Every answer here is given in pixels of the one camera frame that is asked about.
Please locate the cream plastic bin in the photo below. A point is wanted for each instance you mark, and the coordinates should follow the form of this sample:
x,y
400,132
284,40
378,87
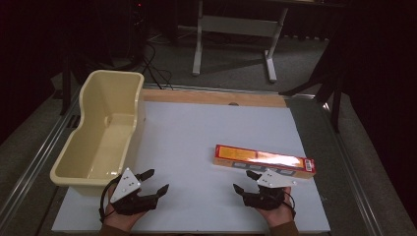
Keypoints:
x,y
108,131

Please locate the dark tripod stand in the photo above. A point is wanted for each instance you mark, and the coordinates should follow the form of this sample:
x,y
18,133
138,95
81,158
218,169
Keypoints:
x,y
327,78

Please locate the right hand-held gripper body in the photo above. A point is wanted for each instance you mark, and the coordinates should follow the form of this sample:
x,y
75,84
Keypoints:
x,y
270,188

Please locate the white metal table frame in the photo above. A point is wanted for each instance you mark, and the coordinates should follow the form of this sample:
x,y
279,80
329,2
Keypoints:
x,y
237,25

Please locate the dark metal stand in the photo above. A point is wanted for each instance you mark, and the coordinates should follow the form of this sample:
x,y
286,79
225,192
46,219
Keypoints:
x,y
66,85

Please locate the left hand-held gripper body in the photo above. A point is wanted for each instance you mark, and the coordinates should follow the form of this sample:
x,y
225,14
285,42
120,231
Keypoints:
x,y
126,188

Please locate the person's right hand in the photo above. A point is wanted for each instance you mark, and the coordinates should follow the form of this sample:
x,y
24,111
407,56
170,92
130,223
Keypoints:
x,y
278,214

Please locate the metal floor rail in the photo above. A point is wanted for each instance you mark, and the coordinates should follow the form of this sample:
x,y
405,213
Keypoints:
x,y
36,164
355,183

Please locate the long orange red box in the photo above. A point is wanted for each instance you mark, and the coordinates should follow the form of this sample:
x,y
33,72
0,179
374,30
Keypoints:
x,y
262,158

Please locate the person's left hand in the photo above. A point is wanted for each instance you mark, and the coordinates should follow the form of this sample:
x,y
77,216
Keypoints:
x,y
123,219

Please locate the wooden board strip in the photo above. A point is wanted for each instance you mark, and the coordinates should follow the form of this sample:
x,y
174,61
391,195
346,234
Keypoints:
x,y
213,97

